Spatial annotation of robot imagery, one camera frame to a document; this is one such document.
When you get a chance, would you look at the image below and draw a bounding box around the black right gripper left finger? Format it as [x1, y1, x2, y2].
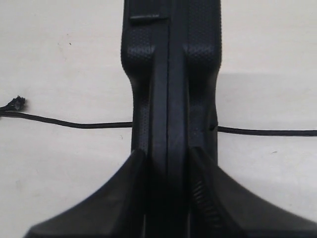
[25, 149, 146, 238]

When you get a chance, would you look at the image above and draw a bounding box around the black cord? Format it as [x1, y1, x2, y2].
[0, 95, 317, 137]

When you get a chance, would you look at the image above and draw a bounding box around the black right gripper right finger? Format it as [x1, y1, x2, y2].
[190, 147, 317, 238]

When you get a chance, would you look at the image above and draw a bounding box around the black plastic case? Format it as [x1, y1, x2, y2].
[121, 0, 221, 238]

